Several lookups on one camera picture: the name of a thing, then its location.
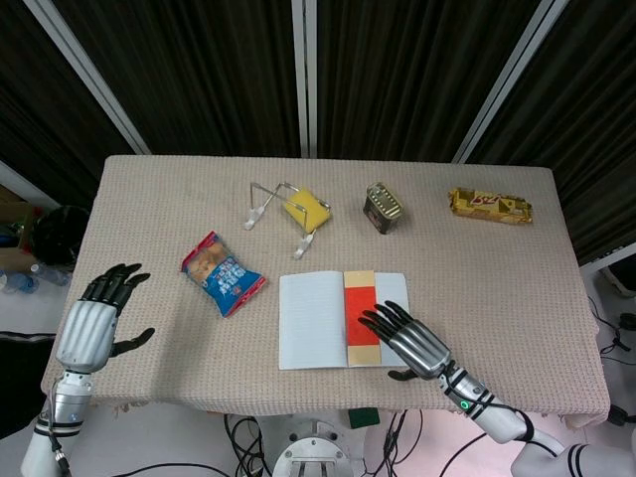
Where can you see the notebook with red cover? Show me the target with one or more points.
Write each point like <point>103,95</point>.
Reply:
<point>343,319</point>

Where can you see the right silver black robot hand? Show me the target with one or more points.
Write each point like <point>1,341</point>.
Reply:
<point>415,343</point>

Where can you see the yellow brown biscuit pack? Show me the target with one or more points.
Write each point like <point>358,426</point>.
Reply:
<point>492,205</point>

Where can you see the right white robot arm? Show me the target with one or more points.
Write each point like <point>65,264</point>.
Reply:
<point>502,417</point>

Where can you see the rectangular metal tin can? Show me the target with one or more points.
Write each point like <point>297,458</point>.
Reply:
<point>383,206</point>

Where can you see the green square block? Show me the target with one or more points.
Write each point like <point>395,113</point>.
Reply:
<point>364,417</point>

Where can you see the cardboard box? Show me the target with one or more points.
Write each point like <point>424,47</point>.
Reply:
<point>15,223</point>

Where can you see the blue red snack bag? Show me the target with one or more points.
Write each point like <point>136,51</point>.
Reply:
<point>221,274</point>

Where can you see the clear plastic bottle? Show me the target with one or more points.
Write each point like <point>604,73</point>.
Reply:
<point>47,275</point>

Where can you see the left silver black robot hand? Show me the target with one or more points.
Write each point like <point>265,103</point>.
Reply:
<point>88,328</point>

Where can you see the beige woven tablecloth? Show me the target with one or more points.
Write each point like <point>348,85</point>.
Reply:
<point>318,278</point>

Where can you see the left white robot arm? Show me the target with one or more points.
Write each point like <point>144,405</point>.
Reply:
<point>57,412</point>

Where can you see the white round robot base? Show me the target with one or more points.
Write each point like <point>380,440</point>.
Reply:
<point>310,449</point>

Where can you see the black white device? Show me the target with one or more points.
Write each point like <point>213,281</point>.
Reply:
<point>621,275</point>

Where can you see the yellow sponge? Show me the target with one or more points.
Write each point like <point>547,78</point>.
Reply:
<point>308,208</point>

